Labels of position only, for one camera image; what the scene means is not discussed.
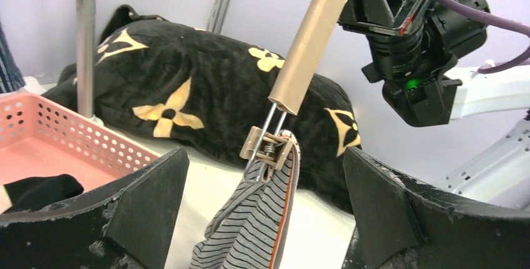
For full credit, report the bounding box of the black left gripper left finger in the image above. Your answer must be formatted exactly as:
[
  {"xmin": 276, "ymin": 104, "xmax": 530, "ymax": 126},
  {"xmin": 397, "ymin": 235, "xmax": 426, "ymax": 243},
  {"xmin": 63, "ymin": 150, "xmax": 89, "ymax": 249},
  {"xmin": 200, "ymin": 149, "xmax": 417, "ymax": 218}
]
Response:
[{"xmin": 1, "ymin": 148, "xmax": 189, "ymax": 268}]

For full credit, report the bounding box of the black floral blanket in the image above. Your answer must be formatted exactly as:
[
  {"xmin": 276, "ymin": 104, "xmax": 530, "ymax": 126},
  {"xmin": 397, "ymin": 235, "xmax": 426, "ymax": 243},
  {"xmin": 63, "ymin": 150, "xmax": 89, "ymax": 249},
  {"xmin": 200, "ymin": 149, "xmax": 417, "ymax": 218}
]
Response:
[{"xmin": 41, "ymin": 4, "xmax": 363, "ymax": 214}]

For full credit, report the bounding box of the wooden hanger with grey underwear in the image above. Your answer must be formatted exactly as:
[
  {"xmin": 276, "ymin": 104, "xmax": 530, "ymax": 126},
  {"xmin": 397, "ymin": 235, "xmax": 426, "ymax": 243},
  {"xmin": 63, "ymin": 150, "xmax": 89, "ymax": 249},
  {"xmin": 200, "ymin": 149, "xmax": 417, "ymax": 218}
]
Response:
[{"xmin": 240, "ymin": 0, "xmax": 348, "ymax": 182}]

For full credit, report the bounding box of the right metal rack pole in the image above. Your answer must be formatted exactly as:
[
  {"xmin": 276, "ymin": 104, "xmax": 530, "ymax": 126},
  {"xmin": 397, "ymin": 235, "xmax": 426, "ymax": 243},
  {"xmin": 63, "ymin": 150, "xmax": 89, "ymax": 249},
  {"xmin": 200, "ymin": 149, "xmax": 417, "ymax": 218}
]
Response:
[{"xmin": 76, "ymin": 0, "xmax": 103, "ymax": 125}]

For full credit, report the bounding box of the right aluminium frame post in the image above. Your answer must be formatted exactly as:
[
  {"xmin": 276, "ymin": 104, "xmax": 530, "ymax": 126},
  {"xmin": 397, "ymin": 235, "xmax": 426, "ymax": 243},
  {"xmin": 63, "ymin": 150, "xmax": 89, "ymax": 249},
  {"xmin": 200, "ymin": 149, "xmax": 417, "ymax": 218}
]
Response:
[{"xmin": 206, "ymin": 0, "xmax": 231, "ymax": 34}]

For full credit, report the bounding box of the pink plastic basket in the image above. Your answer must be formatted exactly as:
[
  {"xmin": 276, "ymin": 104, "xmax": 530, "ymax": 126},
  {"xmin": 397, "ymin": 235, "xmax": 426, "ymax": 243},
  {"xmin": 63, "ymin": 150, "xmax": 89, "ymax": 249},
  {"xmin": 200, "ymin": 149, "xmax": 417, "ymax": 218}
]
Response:
[{"xmin": 1, "ymin": 93, "xmax": 161, "ymax": 191}]

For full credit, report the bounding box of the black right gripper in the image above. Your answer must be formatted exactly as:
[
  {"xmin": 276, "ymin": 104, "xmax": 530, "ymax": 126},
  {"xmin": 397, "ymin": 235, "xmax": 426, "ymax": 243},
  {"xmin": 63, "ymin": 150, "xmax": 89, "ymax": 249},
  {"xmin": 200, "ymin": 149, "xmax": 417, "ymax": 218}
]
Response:
[{"xmin": 338, "ymin": 0, "xmax": 487, "ymax": 127}]

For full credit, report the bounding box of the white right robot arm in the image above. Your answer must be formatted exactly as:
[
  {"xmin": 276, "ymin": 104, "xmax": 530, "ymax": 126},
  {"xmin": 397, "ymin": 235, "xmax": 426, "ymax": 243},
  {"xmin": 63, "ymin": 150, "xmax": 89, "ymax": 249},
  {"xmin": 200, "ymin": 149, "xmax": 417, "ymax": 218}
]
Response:
[{"xmin": 329, "ymin": 0, "xmax": 529, "ymax": 182}]

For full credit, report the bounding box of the grey striped underwear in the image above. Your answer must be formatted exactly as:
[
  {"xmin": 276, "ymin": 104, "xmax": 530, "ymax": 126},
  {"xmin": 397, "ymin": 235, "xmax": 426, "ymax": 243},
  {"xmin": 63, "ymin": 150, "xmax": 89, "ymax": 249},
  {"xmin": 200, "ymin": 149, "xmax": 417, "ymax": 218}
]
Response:
[{"xmin": 189, "ymin": 129, "xmax": 301, "ymax": 268}]

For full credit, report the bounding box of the black underwear beige waistband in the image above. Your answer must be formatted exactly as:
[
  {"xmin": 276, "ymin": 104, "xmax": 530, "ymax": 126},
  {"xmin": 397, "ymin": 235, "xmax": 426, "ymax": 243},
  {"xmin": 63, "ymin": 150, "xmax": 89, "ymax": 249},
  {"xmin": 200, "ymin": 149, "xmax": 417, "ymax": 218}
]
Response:
[{"xmin": 1, "ymin": 174, "xmax": 84, "ymax": 213}]

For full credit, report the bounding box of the navy striped underwear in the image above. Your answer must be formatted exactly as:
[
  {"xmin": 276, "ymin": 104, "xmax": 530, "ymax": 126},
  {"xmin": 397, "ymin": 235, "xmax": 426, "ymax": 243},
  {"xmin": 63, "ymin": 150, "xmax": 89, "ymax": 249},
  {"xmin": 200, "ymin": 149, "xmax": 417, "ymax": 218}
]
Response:
[{"xmin": 1, "ymin": 26, "xmax": 26, "ymax": 94}]

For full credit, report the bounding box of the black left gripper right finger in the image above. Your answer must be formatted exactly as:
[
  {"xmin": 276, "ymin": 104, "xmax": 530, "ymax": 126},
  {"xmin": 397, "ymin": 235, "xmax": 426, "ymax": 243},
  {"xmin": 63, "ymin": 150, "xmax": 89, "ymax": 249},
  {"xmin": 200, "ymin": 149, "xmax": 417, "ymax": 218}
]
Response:
[{"xmin": 342, "ymin": 148, "xmax": 529, "ymax": 268}]

